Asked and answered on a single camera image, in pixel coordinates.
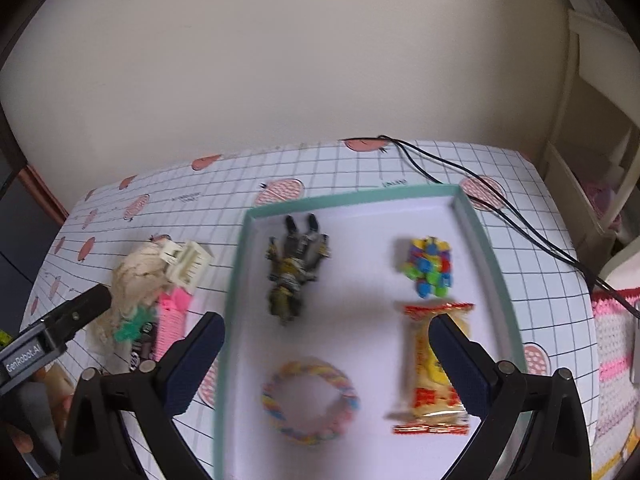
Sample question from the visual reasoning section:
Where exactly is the pomegranate grid tablecloth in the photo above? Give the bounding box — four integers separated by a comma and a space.
22, 138, 601, 480

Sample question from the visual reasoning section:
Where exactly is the cream mesh scrunchie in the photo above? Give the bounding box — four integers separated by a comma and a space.
87, 237, 171, 354

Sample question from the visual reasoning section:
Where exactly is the green plastic figure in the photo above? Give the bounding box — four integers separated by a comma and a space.
114, 306, 157, 344

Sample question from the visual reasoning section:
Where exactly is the pastel rope bracelet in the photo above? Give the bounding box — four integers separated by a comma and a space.
259, 357, 362, 447

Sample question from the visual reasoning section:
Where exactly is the cream wooden shelf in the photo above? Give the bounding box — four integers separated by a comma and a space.
538, 10, 639, 269

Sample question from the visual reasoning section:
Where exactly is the dark robot figure toy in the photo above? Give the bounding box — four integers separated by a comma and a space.
266, 214, 330, 326

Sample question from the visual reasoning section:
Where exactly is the cream hair claw clip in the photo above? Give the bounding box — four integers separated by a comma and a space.
160, 240, 213, 295

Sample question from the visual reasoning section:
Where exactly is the hand with painted nails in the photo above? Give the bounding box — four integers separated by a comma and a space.
6, 362, 75, 460

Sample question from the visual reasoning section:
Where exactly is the yellow snack packet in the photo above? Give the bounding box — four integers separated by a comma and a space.
393, 302, 474, 436

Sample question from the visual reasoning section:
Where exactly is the teal white tray box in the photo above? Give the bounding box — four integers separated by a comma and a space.
214, 185, 525, 479

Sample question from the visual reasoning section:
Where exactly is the pink white crochet mat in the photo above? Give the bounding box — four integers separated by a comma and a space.
591, 292, 639, 479

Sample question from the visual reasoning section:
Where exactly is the black cable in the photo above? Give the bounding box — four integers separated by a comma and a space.
376, 134, 640, 321

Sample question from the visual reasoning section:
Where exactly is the pink hair roller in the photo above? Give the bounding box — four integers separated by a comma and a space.
154, 287, 192, 362

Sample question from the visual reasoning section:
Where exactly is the colourful block toy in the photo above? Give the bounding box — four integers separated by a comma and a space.
402, 236, 452, 298

